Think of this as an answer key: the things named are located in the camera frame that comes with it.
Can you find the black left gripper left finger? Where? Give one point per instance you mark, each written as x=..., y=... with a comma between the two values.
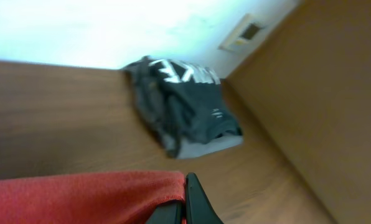
x=167, y=213

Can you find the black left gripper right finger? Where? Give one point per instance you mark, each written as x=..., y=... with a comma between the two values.
x=197, y=205

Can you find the red printed t-shirt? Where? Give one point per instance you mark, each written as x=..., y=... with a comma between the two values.
x=99, y=197

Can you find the grey folded garment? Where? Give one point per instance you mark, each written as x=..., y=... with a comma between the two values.
x=204, y=149

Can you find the black Nike t-shirt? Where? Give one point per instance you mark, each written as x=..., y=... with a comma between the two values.
x=172, y=71

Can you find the white wall outlet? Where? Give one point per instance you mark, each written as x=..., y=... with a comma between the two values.
x=243, y=33

